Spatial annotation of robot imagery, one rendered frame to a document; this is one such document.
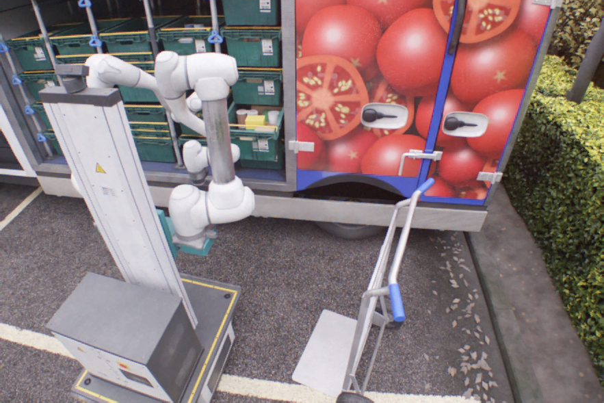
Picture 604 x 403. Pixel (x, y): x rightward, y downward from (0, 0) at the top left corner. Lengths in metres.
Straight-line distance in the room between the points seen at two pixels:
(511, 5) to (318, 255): 2.21
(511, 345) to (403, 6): 2.24
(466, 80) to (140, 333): 2.16
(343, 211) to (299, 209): 0.34
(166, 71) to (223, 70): 0.21
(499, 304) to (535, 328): 0.29
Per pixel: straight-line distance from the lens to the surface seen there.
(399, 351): 2.49
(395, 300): 1.17
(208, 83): 1.35
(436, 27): 2.06
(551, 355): 2.80
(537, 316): 2.93
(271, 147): 2.23
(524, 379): 2.62
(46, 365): 2.90
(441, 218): 2.78
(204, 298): 2.31
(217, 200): 1.52
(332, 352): 2.41
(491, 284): 2.95
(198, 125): 1.61
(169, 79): 1.38
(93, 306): 1.83
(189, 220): 1.58
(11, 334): 3.21
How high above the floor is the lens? 2.17
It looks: 36 degrees down
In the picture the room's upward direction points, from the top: straight up
